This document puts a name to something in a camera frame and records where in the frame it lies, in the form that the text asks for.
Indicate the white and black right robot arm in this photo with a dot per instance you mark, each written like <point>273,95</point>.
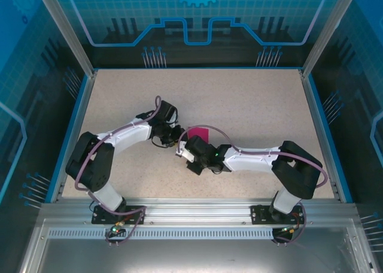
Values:
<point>296,171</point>

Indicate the pink paper sheet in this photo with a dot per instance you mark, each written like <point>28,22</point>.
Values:
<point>200,133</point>

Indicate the blue printed gear panel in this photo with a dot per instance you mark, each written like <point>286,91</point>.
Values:
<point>119,15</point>

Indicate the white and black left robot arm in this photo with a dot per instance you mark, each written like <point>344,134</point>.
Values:
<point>89,162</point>

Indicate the aluminium frame post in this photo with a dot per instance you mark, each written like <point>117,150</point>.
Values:
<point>71,30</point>
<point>322,30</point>

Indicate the aluminium mounting rail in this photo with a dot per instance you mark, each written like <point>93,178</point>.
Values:
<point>197,211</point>

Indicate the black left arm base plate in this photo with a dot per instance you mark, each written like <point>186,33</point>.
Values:
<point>98,216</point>

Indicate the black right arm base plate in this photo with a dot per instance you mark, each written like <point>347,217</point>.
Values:
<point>258,214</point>

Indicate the aluminium side rail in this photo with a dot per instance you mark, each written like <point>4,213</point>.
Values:
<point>77,135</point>
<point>321,135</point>

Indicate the blue printed side panel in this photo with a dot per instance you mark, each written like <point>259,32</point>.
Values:
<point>30,105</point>
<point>359,105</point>

